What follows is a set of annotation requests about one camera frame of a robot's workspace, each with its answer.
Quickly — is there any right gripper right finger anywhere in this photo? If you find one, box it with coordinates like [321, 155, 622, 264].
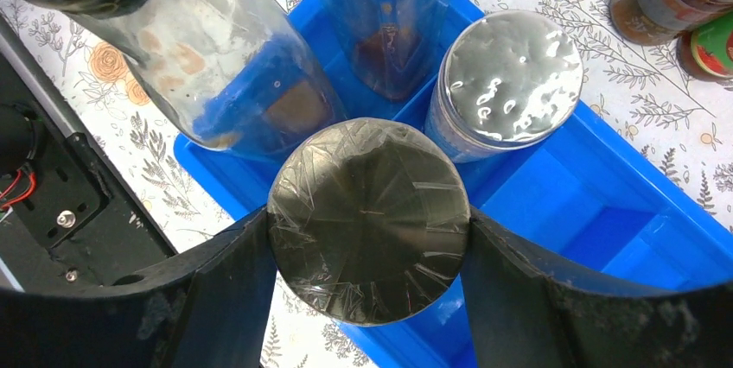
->
[461, 210, 732, 367]

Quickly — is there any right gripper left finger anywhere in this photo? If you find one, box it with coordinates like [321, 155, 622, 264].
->
[1, 208, 276, 367]

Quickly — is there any blue divided plastic bin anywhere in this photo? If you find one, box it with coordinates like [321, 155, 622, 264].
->
[174, 0, 732, 367]

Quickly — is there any tall glass spice canister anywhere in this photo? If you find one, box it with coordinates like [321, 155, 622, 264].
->
[266, 117, 470, 327]

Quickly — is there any glass oil bottle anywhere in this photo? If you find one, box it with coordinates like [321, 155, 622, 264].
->
[320, 0, 449, 101]
[25, 0, 346, 161]

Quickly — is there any metal lid shaker jar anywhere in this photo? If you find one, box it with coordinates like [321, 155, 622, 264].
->
[424, 10, 583, 163]

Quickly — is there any sauce bottle yellow cap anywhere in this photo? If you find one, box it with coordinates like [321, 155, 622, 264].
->
[677, 12, 732, 82]

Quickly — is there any floral fern tablecloth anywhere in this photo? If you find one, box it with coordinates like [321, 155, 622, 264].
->
[0, 0, 733, 368]

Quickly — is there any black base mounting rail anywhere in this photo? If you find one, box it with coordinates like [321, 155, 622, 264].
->
[1, 22, 175, 293]

